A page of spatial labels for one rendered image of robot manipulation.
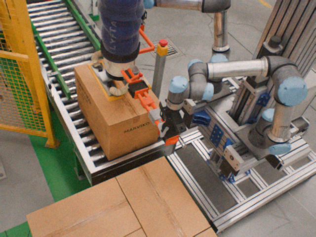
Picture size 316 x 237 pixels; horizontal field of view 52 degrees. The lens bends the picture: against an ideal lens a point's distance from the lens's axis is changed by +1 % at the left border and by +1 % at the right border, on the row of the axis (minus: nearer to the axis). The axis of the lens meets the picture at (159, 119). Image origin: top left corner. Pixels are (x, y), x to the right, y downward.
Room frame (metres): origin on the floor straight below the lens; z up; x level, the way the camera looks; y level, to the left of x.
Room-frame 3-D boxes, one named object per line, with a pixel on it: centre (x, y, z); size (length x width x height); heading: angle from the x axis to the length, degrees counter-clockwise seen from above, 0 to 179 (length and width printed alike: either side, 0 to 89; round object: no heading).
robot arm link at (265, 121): (1.25, -0.62, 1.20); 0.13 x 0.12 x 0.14; 11
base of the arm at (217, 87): (1.64, -0.30, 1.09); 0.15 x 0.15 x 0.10
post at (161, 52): (2.04, 0.08, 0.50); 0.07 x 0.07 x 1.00; 38
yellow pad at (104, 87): (1.42, 0.38, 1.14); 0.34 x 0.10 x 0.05; 37
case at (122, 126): (1.57, 0.33, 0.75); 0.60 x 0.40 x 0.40; 38
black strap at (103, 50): (1.48, 0.30, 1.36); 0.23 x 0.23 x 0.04
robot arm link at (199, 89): (1.05, -0.15, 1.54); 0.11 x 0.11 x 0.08; 11
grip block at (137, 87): (1.28, 0.15, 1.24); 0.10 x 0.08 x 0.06; 127
